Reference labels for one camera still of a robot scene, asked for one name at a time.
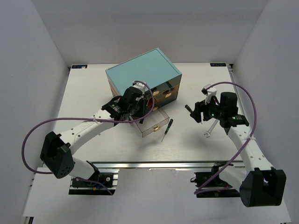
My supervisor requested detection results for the clear drawer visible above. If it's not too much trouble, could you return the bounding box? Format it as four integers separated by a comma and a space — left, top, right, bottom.
136, 107, 170, 138

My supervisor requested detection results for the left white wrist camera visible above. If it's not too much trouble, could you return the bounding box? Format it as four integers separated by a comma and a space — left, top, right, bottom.
133, 81, 147, 95

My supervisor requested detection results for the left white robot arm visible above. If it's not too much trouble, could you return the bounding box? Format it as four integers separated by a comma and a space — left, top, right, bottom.
40, 82, 146, 186

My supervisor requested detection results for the silver open-end wrench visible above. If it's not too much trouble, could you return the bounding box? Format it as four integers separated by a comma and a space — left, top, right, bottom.
204, 120, 218, 138

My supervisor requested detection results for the teal drawer cabinet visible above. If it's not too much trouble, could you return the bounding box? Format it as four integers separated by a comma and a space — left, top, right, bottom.
106, 48, 182, 114

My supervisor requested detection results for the aluminium table edge rail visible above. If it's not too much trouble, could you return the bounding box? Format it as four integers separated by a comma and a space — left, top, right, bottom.
88, 161, 243, 169

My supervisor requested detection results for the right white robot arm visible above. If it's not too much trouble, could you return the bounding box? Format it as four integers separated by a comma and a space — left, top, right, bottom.
190, 92, 286, 207

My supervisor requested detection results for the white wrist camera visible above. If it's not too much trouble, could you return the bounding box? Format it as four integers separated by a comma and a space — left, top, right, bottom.
133, 81, 147, 95
201, 84, 217, 105

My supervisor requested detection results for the gold middle drawer handle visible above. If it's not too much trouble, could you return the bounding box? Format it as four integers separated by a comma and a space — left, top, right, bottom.
153, 126, 160, 132

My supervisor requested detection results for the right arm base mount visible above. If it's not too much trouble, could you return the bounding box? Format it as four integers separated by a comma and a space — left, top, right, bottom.
190, 161, 240, 198

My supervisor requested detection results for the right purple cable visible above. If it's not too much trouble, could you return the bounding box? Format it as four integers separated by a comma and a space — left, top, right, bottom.
193, 81, 257, 196

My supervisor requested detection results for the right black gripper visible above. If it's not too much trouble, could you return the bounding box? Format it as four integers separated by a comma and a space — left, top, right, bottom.
190, 94, 224, 123

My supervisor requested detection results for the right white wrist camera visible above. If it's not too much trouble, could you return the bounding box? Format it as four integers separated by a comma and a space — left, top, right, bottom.
201, 84, 217, 105

